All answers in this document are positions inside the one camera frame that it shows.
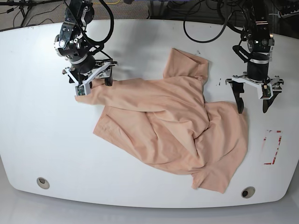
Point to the black tripod stand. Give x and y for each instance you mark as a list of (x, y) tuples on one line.
[(24, 7)]

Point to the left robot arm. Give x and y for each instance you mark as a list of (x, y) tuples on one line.
[(260, 43)]

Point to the peach T-shirt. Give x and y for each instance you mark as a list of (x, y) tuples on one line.
[(168, 125)]

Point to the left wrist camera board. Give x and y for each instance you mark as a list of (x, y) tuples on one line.
[(264, 91)]

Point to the red tape marking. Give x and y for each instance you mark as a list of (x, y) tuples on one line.
[(270, 146)]

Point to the left table grommet hole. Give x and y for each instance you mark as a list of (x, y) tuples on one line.
[(43, 183)]

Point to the white power strip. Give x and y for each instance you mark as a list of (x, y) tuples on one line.
[(288, 11)]

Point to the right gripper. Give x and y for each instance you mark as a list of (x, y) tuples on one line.
[(80, 72)]

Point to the table grommet hole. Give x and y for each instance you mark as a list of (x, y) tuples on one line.
[(248, 192), (43, 183)]

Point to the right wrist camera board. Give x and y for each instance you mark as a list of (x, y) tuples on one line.
[(82, 90)]

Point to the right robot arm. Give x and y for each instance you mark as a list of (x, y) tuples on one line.
[(72, 43)]

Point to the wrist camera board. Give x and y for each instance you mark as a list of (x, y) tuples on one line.
[(82, 90), (264, 91)]

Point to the right table grommet hole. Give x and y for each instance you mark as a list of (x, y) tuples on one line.
[(248, 192)]

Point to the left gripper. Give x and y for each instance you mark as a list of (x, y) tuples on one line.
[(256, 74)]

